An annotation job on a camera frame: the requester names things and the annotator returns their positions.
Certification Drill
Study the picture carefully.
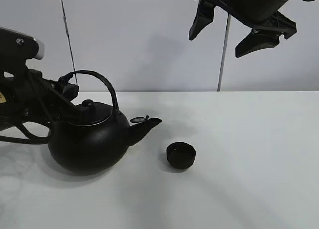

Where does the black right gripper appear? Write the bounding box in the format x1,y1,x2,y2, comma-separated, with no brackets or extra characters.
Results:
188,0,297,58

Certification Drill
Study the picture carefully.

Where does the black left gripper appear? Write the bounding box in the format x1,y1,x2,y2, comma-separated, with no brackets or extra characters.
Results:
9,68,85,124

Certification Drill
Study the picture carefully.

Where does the black round teapot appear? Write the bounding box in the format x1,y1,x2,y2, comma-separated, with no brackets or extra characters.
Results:
48,70,162,174

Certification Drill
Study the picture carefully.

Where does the small black teacup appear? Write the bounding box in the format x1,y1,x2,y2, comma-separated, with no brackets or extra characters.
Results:
166,142,196,170

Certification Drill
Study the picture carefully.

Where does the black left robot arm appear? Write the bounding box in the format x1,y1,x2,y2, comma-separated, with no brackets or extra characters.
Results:
0,69,84,131

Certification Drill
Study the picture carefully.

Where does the grey background pole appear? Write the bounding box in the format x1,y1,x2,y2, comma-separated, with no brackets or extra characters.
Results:
217,14,231,92

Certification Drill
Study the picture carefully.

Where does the dark thin background pole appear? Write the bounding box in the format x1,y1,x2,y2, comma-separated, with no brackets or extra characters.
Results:
60,0,76,72

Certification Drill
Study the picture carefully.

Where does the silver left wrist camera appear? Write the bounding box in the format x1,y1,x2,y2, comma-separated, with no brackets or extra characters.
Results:
0,27,45,75

